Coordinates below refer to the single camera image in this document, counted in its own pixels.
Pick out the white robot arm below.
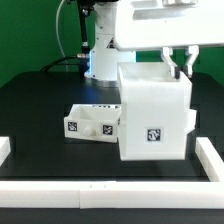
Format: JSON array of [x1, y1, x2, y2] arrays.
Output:
[[66, 0, 224, 83]]

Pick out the black cable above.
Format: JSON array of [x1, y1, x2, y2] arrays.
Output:
[[39, 55, 91, 74]]

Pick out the white left fence bar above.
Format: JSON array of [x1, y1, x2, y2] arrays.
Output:
[[0, 137, 11, 166]]

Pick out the white drawer cabinet box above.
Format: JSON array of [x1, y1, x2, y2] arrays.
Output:
[[118, 62, 196, 161]]

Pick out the white fence bar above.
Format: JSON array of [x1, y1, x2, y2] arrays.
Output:
[[0, 181, 224, 209], [0, 137, 11, 166], [195, 137, 224, 184]]

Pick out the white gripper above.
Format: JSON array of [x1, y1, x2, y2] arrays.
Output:
[[115, 0, 224, 79]]

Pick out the white drawer with knob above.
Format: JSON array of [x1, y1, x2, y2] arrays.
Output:
[[64, 104, 121, 143]]

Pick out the white marker sheet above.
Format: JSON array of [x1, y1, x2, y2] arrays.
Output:
[[91, 104, 121, 111]]

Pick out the white right fence bar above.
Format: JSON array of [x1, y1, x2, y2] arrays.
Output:
[[195, 137, 224, 184]]

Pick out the white front fence bar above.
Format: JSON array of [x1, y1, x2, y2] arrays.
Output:
[[0, 181, 224, 209]]

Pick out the grey cable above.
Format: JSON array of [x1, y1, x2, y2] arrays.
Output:
[[55, 0, 68, 58]]

